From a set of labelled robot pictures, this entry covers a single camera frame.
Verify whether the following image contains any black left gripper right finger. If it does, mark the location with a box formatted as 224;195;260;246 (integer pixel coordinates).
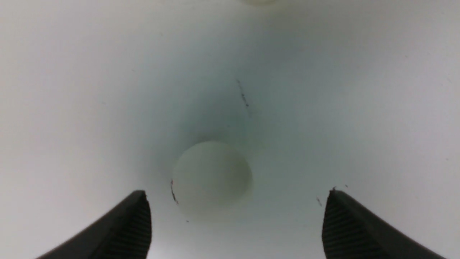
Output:
322;190;442;259

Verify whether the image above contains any white ping-pong ball with mark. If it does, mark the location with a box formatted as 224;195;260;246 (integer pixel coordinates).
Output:
170;141;253;224

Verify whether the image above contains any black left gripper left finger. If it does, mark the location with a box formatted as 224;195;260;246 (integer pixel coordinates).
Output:
41;190;152;259

